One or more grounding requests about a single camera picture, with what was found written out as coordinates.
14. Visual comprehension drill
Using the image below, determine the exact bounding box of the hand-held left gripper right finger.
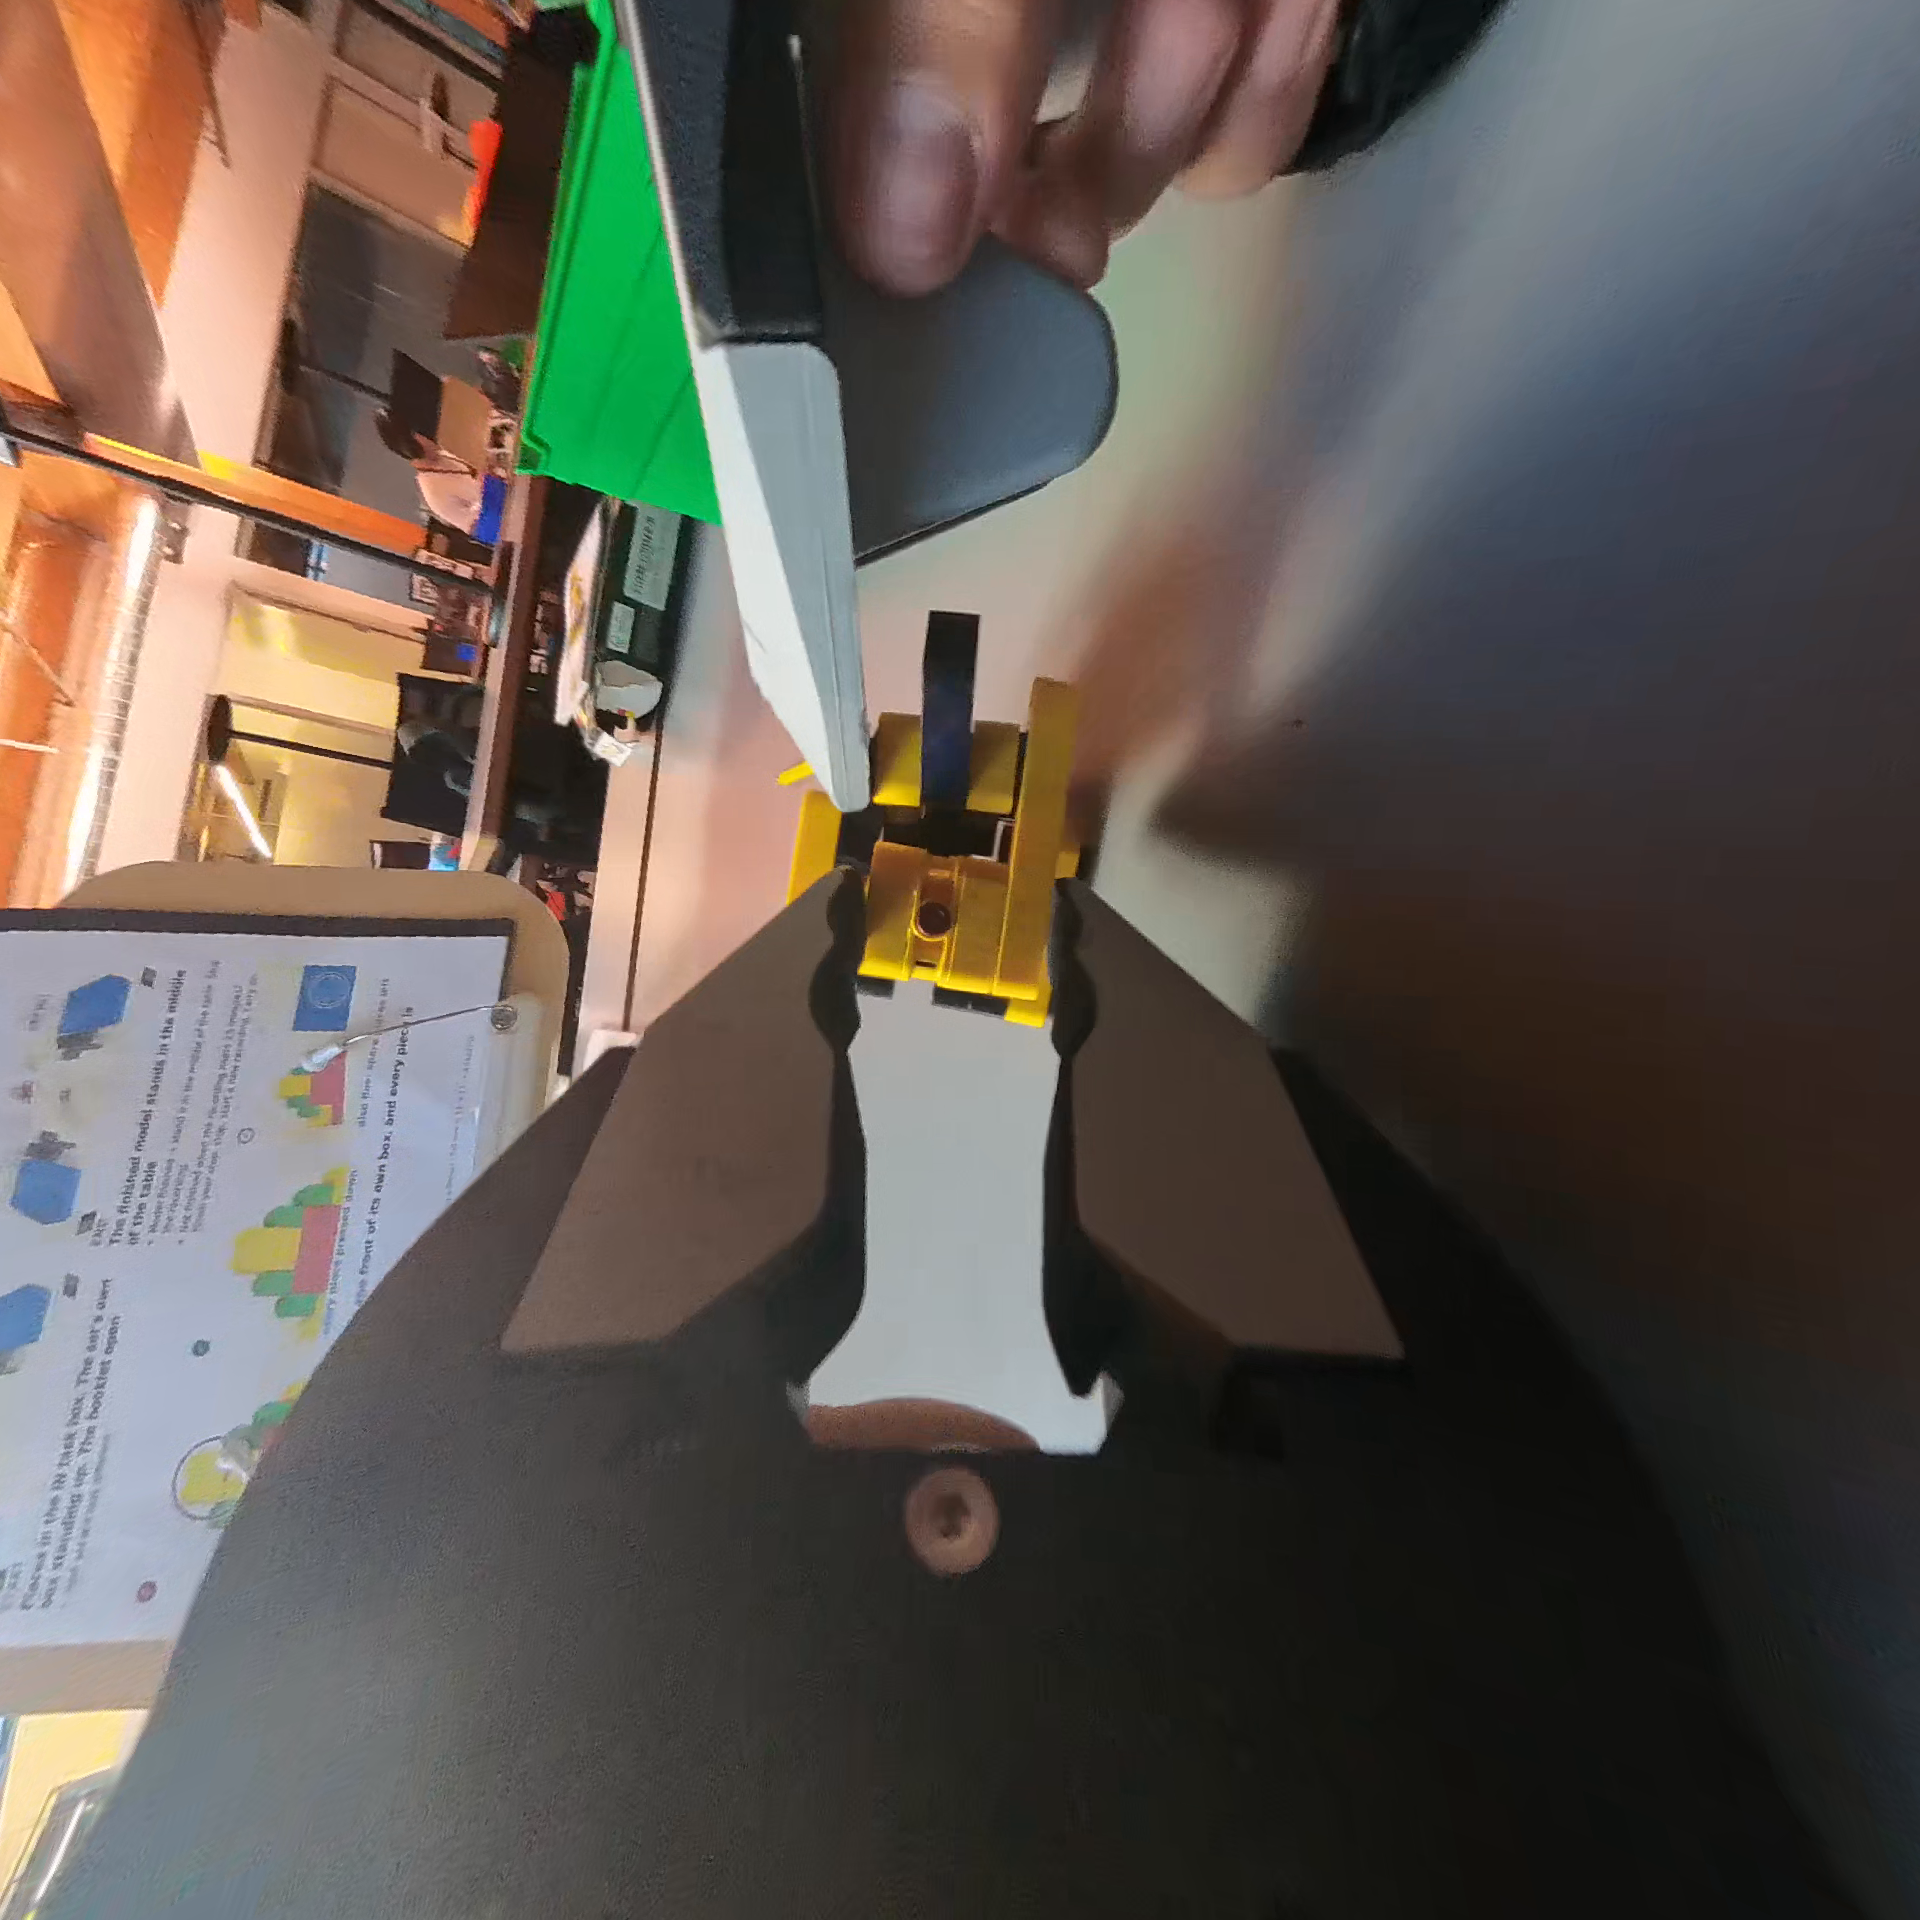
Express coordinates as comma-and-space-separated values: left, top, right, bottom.
1044, 877, 1406, 1398

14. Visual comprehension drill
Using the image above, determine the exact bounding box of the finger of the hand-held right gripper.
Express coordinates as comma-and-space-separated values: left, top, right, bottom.
694, 338, 876, 814

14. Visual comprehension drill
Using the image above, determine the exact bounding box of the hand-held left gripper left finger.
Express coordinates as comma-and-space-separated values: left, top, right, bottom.
502, 865, 873, 1396

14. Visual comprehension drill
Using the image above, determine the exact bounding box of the yellow and black lego model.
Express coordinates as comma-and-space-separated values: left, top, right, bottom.
786, 609, 1087, 1032

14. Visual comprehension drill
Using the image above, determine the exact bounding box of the person's right hand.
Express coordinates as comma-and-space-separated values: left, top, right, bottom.
818, 0, 1353, 297

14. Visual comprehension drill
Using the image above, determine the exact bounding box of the black box with label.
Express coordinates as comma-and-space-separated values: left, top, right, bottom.
597, 501, 694, 663

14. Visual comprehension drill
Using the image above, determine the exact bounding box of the green plastic bin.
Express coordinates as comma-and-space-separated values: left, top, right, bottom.
513, 0, 727, 528

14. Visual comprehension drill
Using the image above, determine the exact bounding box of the wooden sheet holder board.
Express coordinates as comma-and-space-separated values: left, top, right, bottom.
0, 861, 576, 1715

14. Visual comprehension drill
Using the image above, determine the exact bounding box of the printed instruction sheet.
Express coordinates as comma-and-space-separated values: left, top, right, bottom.
0, 929, 514, 1653

